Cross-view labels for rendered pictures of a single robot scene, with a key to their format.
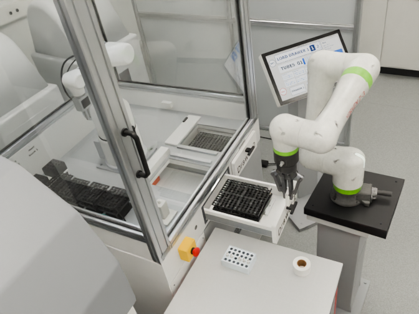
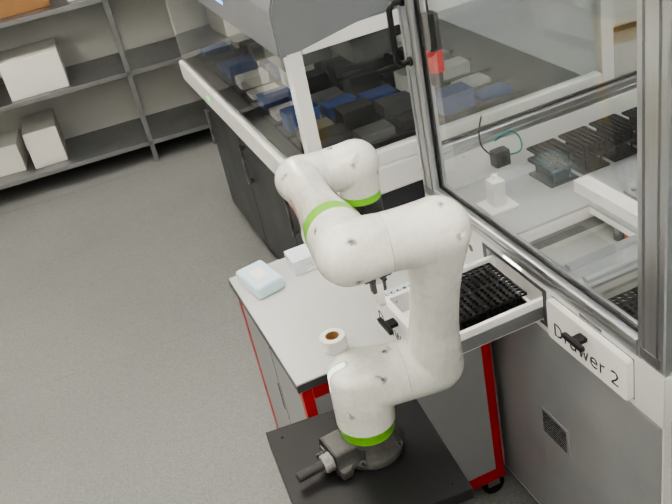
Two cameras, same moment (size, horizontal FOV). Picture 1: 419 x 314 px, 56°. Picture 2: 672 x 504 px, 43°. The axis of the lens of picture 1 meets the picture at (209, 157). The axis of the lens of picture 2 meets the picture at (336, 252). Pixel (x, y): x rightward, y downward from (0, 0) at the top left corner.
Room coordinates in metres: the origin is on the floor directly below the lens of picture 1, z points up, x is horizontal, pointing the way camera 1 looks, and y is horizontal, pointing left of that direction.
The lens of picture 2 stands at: (2.17, -1.66, 2.16)
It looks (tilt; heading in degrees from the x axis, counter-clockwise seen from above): 31 degrees down; 130
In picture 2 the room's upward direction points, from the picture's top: 12 degrees counter-clockwise
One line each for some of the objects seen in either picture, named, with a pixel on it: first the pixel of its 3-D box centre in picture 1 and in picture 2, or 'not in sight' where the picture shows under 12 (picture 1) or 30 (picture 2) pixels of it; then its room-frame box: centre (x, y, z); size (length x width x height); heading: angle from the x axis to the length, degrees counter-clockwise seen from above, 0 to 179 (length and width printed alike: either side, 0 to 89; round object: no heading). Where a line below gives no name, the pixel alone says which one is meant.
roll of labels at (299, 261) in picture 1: (301, 266); (333, 341); (0.93, -0.28, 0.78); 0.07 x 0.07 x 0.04
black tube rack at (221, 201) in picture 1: (242, 201); (471, 302); (1.27, -0.11, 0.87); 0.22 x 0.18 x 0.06; 57
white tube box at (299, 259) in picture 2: not in sight; (308, 257); (0.62, 0.04, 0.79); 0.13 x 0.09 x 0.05; 56
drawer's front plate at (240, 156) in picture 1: (244, 154); (587, 346); (1.59, -0.18, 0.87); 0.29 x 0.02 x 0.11; 147
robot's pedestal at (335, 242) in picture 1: (341, 252); not in sight; (1.24, -0.59, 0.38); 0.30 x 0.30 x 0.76; 52
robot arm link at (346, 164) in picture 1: (345, 168); (367, 392); (1.26, -0.58, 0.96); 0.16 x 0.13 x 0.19; 49
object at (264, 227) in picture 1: (240, 201); (474, 303); (1.27, -0.10, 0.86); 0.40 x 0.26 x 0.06; 57
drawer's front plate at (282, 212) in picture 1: (285, 210); (401, 330); (1.16, -0.28, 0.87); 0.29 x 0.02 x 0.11; 147
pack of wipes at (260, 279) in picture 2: not in sight; (260, 279); (0.54, -0.10, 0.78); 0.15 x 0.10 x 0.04; 157
